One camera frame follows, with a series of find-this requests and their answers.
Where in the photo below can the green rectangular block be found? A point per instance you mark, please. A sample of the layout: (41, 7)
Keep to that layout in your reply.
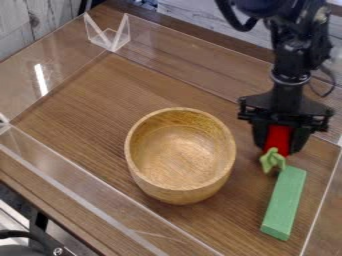
(282, 208)

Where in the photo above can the wooden bowl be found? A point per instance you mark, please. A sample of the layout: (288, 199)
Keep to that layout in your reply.
(180, 152)

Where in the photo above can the red plush strawberry toy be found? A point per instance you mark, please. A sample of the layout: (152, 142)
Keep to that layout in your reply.
(276, 148)

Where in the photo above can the clear acrylic tray walls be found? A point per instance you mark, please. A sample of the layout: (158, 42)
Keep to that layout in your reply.
(75, 90)

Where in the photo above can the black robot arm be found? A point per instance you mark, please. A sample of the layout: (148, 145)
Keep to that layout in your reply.
(298, 24)

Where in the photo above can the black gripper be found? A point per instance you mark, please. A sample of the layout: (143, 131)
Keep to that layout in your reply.
(284, 106)

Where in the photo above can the black table leg bracket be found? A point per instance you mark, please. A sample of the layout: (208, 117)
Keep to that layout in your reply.
(51, 246)

